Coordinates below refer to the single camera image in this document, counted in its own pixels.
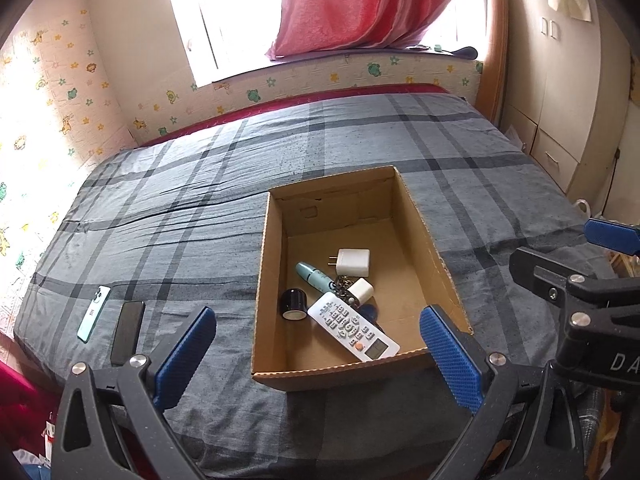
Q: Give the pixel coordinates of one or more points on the red mattress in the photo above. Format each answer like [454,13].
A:
[280,105]

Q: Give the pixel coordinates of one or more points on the red cloth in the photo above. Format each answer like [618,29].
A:
[20,400]

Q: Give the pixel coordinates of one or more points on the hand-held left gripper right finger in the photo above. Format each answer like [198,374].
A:
[450,355]

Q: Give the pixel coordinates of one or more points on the window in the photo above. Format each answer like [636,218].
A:
[225,20]

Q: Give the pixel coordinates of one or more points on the grey plaid bed sheet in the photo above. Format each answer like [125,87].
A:
[200,210]

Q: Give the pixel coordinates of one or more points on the black phone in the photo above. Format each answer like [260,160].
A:
[127,330]

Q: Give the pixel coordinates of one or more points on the white and red packaging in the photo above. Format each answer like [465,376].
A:
[49,432]

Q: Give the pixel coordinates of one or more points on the brown cardboard box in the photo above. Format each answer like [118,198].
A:
[400,280]

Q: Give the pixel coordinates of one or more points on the blue key fob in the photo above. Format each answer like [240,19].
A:
[369,311]

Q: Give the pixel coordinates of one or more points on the teal cosmetic bottle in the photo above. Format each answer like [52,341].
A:
[312,275]

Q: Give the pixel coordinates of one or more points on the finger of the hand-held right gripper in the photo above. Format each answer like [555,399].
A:
[610,235]
[530,267]

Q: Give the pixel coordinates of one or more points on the blue cloth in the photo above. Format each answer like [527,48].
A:
[35,472]

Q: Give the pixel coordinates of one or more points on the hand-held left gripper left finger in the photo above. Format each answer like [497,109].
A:
[185,355]

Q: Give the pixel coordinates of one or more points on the pink curtain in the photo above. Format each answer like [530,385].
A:
[350,5]

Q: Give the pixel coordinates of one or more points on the black cylinder container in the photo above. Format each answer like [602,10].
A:
[293,300]

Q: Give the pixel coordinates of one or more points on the dark cloth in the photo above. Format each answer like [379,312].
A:
[465,52]

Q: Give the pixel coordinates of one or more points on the white remote control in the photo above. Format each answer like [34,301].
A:
[345,325]

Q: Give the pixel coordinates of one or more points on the green and white phone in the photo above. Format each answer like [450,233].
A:
[92,315]

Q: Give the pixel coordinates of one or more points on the cream wardrobe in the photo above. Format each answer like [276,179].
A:
[550,85]

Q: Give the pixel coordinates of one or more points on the small white charger plug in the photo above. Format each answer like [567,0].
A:
[361,290]

